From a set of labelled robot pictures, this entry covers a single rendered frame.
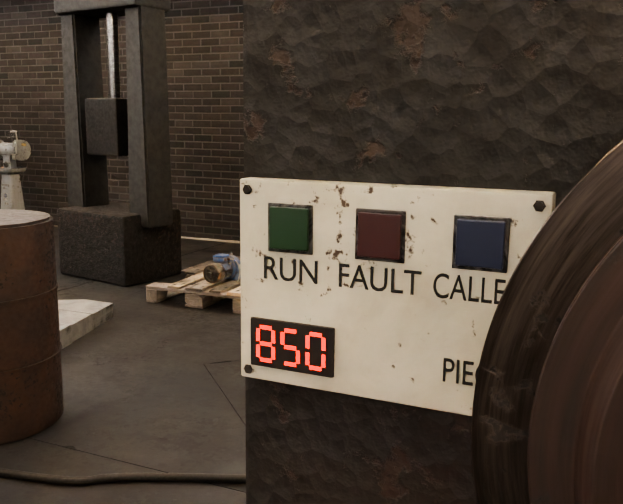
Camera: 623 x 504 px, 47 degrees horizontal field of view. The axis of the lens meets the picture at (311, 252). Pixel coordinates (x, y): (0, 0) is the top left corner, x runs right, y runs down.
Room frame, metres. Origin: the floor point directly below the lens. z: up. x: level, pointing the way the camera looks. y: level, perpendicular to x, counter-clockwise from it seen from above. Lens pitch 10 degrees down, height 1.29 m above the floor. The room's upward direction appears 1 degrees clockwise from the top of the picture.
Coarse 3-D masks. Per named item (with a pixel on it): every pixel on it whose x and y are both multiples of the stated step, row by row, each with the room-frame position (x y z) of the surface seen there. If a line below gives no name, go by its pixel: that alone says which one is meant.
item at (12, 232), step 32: (0, 224) 2.74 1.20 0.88; (32, 224) 2.82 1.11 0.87; (0, 256) 2.69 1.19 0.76; (32, 256) 2.80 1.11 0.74; (0, 288) 2.69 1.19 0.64; (32, 288) 2.79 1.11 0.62; (0, 320) 2.68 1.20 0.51; (32, 320) 2.78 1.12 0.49; (0, 352) 2.68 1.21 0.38; (32, 352) 2.77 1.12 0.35; (0, 384) 2.68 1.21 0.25; (32, 384) 2.76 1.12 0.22; (0, 416) 2.67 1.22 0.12; (32, 416) 2.76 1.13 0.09
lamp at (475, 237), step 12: (468, 228) 0.54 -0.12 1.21; (480, 228) 0.53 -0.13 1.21; (492, 228) 0.53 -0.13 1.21; (504, 228) 0.53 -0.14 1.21; (456, 240) 0.54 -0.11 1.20; (468, 240) 0.54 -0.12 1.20; (480, 240) 0.53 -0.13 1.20; (492, 240) 0.53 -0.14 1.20; (504, 240) 0.53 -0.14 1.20; (456, 252) 0.54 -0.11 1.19; (468, 252) 0.54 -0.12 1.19; (480, 252) 0.53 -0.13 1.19; (492, 252) 0.53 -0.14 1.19; (456, 264) 0.54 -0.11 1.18; (468, 264) 0.53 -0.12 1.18; (480, 264) 0.53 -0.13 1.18; (492, 264) 0.53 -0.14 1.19
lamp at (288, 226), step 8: (272, 208) 0.60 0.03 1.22; (280, 208) 0.60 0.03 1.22; (288, 208) 0.60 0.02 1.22; (296, 208) 0.59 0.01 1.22; (304, 208) 0.59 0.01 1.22; (272, 216) 0.60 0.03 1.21; (280, 216) 0.60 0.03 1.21; (288, 216) 0.60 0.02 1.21; (296, 216) 0.59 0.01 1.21; (304, 216) 0.59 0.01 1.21; (272, 224) 0.60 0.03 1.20; (280, 224) 0.60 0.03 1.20; (288, 224) 0.60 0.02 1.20; (296, 224) 0.59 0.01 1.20; (304, 224) 0.59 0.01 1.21; (272, 232) 0.60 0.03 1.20; (280, 232) 0.60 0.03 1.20; (288, 232) 0.60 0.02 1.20; (296, 232) 0.59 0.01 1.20; (304, 232) 0.59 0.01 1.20; (272, 240) 0.60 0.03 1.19; (280, 240) 0.60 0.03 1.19; (288, 240) 0.60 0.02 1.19; (296, 240) 0.59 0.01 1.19; (304, 240) 0.59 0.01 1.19; (280, 248) 0.60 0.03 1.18; (288, 248) 0.60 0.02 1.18; (296, 248) 0.59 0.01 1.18; (304, 248) 0.59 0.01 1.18
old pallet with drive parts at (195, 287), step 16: (192, 272) 5.33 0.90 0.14; (160, 288) 4.90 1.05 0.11; (176, 288) 4.85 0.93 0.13; (192, 288) 4.80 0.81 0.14; (208, 288) 4.85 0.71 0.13; (224, 288) 4.80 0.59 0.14; (240, 288) 4.80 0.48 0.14; (192, 304) 4.80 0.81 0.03; (208, 304) 4.84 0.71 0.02; (240, 304) 4.66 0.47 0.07
